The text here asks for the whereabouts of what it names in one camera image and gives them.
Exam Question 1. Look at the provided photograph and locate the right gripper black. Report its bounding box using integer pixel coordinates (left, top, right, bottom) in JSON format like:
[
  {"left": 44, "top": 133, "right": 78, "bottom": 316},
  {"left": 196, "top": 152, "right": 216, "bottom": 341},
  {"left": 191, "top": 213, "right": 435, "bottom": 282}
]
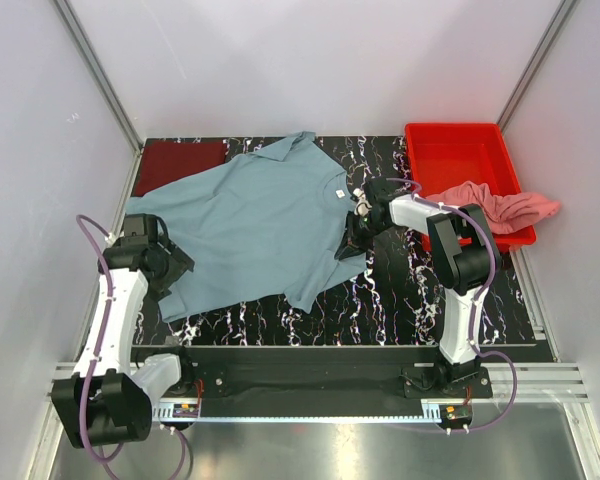
[{"left": 334, "top": 211, "right": 390, "bottom": 262}]

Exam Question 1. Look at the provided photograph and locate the blue-grey t-shirt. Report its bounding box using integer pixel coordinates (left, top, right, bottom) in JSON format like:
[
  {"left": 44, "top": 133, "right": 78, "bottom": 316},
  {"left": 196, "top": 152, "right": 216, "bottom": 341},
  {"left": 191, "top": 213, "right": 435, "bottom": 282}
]
[{"left": 126, "top": 132, "right": 366, "bottom": 322}]

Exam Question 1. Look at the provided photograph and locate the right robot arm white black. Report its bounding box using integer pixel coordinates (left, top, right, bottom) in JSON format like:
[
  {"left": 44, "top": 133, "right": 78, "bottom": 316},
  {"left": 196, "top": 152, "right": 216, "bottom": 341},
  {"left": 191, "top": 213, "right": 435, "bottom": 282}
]
[{"left": 335, "top": 178, "right": 501, "bottom": 397}]

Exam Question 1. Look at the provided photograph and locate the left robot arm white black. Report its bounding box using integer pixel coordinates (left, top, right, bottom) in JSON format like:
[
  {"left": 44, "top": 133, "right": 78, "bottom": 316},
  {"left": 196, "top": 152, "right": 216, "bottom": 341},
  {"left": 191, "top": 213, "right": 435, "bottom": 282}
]
[{"left": 51, "top": 214, "right": 196, "bottom": 452}]

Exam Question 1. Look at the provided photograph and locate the folded dark red t-shirt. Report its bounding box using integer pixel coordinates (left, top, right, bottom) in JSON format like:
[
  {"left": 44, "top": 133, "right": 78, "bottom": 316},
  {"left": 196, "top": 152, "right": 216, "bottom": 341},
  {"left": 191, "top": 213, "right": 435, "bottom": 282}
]
[{"left": 131, "top": 140, "right": 227, "bottom": 197}]

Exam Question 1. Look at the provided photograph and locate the red plastic bin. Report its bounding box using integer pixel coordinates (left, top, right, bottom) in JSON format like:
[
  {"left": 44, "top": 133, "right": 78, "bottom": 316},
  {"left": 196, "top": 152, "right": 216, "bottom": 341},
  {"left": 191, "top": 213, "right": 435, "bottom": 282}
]
[{"left": 404, "top": 122, "right": 537, "bottom": 251}]

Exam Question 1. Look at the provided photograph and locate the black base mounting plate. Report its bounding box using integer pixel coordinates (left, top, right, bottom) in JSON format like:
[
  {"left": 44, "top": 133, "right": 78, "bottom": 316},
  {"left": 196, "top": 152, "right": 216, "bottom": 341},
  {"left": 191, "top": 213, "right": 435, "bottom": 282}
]
[{"left": 134, "top": 344, "right": 494, "bottom": 401}]

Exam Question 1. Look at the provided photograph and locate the pink t-shirt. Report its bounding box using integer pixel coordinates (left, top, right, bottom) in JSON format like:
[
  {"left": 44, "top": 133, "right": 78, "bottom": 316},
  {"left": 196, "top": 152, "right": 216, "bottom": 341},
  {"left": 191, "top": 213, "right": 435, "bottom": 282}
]
[{"left": 426, "top": 181, "right": 561, "bottom": 235}]

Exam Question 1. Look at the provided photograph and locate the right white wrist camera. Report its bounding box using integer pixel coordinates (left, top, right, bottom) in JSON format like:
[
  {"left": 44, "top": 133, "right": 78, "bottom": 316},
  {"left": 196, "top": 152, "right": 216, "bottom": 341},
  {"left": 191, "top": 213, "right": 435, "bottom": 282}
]
[{"left": 352, "top": 188, "right": 372, "bottom": 217}]

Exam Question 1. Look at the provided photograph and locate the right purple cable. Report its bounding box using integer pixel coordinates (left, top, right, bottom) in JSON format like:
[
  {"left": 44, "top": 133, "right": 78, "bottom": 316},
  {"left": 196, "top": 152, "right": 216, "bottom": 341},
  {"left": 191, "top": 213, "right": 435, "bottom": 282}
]
[{"left": 384, "top": 177, "right": 520, "bottom": 434}]

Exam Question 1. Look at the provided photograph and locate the purple cable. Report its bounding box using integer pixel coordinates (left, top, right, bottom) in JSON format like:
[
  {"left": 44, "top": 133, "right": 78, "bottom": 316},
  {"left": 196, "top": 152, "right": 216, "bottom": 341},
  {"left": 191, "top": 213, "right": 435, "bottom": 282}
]
[
  {"left": 74, "top": 213, "right": 196, "bottom": 480},
  {"left": 384, "top": 177, "right": 520, "bottom": 434}
]

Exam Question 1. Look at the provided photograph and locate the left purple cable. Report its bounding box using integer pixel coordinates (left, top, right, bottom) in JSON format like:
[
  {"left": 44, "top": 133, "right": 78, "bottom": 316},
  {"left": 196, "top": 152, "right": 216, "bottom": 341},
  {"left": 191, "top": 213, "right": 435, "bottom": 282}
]
[{"left": 74, "top": 213, "right": 196, "bottom": 480}]

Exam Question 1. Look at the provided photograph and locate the left aluminium corner post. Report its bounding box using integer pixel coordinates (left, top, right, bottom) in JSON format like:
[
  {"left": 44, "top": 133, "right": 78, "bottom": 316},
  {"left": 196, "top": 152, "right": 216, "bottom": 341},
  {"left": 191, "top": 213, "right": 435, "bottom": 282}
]
[{"left": 50, "top": 0, "right": 144, "bottom": 153}]

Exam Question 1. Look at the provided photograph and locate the aluminium corner post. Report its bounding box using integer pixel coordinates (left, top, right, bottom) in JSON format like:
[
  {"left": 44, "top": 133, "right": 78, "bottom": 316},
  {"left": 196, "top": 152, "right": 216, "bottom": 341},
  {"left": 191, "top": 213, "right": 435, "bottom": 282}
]
[
  {"left": 496, "top": 0, "right": 580, "bottom": 133},
  {"left": 50, "top": 0, "right": 144, "bottom": 153}
]

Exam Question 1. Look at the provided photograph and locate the right aluminium corner post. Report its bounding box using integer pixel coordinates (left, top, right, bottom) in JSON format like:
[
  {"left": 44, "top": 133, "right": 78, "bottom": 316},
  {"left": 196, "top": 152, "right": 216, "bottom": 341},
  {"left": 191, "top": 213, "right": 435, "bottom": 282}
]
[{"left": 496, "top": 0, "right": 580, "bottom": 133}]

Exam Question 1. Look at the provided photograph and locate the aluminium frame rail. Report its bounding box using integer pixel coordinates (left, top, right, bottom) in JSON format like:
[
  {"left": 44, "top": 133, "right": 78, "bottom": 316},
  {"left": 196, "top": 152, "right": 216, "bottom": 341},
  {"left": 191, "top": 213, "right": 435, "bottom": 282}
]
[{"left": 47, "top": 362, "right": 592, "bottom": 401}]

